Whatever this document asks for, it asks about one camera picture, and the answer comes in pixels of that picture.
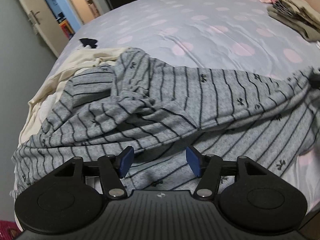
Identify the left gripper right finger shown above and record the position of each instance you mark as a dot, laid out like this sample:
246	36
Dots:
207	168

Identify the folded khaki garment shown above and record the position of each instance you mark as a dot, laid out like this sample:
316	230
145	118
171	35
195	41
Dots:
298	15

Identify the polka dot bed sheet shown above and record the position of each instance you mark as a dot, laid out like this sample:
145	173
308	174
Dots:
231	38

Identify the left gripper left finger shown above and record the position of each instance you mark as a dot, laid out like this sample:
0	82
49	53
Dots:
113	168

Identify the cream white garment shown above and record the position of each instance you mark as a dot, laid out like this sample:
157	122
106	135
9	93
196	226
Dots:
51	90

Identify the small dark cloth item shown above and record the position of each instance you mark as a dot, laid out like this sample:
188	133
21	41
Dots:
89	42

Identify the open white door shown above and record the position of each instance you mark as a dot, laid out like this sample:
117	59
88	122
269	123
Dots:
46	17

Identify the grey striped bow shirt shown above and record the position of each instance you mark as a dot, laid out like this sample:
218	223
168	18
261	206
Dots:
160	110

